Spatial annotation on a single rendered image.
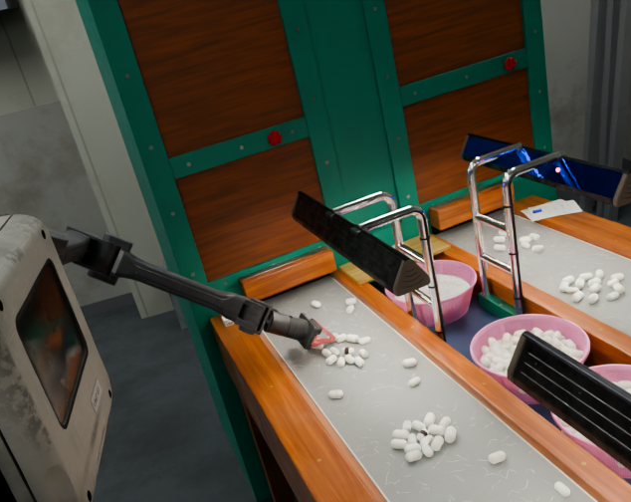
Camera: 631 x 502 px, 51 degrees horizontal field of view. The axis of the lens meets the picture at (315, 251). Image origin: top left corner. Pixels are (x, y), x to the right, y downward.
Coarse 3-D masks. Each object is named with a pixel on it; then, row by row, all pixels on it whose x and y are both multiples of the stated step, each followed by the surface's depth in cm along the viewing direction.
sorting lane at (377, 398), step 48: (336, 288) 208; (384, 336) 176; (336, 384) 161; (384, 384) 157; (432, 384) 153; (336, 432) 145; (384, 432) 141; (480, 432) 135; (384, 480) 129; (432, 480) 126; (480, 480) 123; (528, 480) 121
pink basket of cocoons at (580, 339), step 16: (512, 320) 166; (528, 320) 165; (544, 320) 163; (560, 320) 160; (480, 336) 162; (496, 336) 165; (576, 336) 156; (480, 352) 161; (480, 368) 154; (512, 384) 146; (528, 400) 148
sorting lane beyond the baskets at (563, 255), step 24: (504, 216) 229; (456, 240) 220; (552, 240) 205; (576, 240) 201; (528, 264) 194; (552, 264) 191; (576, 264) 188; (600, 264) 185; (624, 264) 182; (552, 288) 179; (624, 288) 172; (600, 312) 164; (624, 312) 162
